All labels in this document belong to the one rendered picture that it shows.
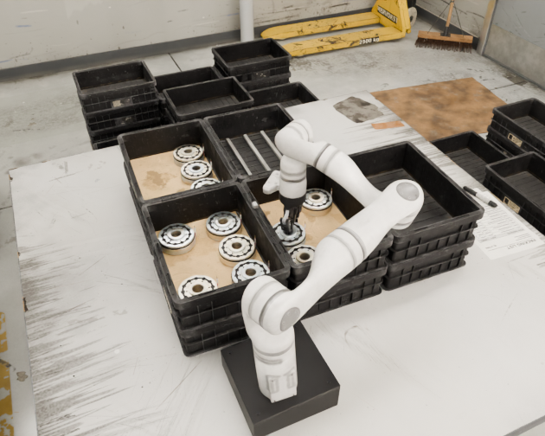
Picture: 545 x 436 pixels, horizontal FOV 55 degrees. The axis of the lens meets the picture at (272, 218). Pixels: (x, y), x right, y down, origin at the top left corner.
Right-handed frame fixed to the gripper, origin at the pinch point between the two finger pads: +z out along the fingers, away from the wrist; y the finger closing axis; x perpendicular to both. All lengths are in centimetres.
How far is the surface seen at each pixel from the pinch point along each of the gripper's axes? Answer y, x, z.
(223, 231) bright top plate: -9.4, 17.5, -0.7
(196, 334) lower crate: -40.8, 10.1, 5.1
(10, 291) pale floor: -2, 138, 85
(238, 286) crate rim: -32.7, 1.7, -7.8
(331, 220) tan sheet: 10.2, -9.3, 2.3
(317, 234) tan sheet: 2.3, -7.2, 2.2
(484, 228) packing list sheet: 40, -55, 15
